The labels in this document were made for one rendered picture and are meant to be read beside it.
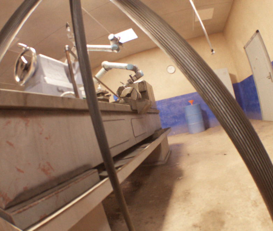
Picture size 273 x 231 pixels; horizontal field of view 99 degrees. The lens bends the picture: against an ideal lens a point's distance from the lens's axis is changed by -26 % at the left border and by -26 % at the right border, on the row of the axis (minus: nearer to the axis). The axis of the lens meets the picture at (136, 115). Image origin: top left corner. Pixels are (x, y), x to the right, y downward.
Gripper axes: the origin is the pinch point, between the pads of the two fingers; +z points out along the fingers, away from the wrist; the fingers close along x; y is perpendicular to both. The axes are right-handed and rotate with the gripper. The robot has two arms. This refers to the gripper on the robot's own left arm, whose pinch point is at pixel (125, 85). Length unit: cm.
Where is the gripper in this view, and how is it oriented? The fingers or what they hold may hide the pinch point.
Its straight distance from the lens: 246.0
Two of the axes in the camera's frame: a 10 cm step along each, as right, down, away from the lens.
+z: -8.0, 5.5, 2.4
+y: 5.3, 8.3, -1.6
